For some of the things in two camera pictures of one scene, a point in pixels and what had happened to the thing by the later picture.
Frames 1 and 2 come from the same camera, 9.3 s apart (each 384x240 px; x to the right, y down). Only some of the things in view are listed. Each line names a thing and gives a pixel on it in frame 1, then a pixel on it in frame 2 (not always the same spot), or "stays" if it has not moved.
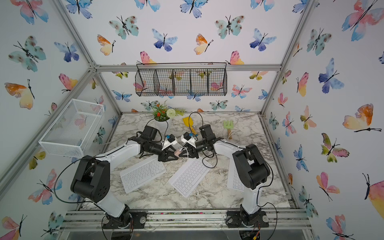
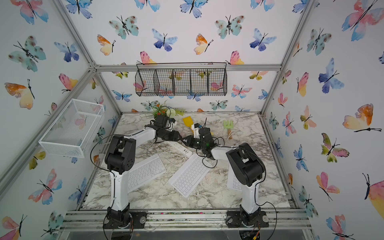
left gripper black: x=165 y=157 → x=174 y=137
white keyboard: x=187 y=179 stays
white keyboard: x=234 y=181 stays
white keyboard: x=139 y=173 stays
